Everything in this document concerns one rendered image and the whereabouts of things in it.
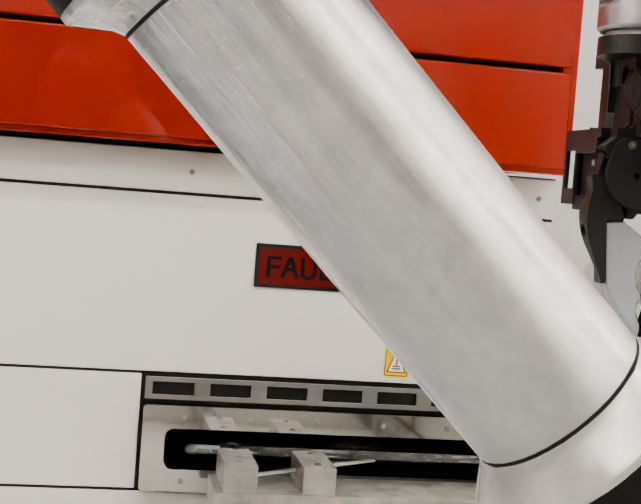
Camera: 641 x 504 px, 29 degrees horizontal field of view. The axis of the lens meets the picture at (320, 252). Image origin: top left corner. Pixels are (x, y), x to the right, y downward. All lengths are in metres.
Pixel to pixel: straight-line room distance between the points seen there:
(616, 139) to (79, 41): 0.65
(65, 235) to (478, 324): 0.91
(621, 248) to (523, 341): 0.35
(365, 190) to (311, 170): 0.02
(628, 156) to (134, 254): 0.67
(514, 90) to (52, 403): 0.60
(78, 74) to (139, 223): 0.17
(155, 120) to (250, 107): 0.84
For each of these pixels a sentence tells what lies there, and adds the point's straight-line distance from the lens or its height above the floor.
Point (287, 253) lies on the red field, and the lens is 1.38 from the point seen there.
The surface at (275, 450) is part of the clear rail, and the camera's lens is 1.39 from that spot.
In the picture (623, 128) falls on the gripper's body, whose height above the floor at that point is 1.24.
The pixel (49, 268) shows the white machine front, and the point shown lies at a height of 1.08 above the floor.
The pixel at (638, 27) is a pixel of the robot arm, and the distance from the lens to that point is 0.85.
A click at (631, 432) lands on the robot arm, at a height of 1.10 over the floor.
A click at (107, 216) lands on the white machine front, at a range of 1.37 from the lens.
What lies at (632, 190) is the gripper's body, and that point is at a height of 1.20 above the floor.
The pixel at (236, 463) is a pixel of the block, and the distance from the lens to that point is 1.28.
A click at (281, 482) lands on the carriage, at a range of 1.33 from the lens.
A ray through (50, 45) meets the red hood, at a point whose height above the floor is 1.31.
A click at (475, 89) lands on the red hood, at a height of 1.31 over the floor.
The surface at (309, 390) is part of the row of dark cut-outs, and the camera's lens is 1.40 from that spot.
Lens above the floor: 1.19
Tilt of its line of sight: 3 degrees down
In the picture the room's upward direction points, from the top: 4 degrees clockwise
